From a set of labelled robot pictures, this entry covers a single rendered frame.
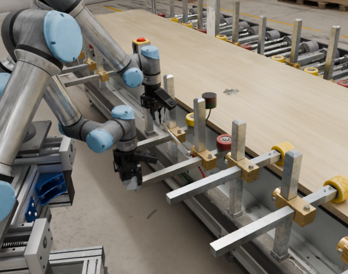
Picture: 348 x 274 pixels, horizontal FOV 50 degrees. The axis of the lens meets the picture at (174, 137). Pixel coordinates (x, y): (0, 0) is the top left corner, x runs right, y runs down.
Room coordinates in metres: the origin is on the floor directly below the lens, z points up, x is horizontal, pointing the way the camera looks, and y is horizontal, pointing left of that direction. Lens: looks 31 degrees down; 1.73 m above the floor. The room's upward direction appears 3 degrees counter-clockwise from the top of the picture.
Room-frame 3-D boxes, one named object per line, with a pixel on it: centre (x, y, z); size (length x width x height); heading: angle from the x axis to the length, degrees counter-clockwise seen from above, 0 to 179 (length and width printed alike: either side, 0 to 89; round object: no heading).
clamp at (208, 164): (1.30, -0.12, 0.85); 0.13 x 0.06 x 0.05; 28
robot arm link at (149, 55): (1.48, 0.08, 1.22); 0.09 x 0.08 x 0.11; 102
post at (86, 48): (2.64, 0.59, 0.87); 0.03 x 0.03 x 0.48; 28
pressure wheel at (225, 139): (1.33, -0.22, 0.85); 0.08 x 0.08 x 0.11
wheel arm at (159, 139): (1.46, 0.07, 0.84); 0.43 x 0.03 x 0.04; 118
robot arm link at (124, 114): (1.12, 0.17, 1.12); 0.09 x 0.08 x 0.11; 148
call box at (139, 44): (1.77, 0.13, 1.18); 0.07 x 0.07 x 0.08; 28
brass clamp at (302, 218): (0.86, -0.35, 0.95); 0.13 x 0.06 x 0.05; 28
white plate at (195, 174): (1.33, -0.07, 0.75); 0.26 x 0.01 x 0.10; 28
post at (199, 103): (1.32, -0.11, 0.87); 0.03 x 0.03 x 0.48; 28
